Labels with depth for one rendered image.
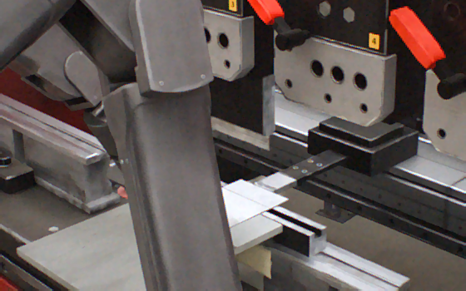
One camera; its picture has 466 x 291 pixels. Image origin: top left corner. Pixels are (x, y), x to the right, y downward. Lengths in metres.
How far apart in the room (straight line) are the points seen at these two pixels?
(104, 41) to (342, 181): 0.86
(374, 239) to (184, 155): 2.63
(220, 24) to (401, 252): 2.11
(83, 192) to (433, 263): 1.79
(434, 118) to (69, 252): 0.45
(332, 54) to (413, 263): 2.13
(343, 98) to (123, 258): 0.31
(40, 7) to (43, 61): 0.41
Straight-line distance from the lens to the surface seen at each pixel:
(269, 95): 1.12
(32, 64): 0.97
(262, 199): 1.21
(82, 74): 0.98
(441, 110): 0.91
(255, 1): 0.99
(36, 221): 1.46
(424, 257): 3.11
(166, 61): 0.55
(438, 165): 1.36
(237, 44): 1.07
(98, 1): 0.57
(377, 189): 1.38
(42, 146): 1.53
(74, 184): 1.48
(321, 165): 1.29
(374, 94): 0.95
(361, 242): 3.17
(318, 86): 1.00
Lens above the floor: 1.54
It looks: 23 degrees down
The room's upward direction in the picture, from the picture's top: 1 degrees counter-clockwise
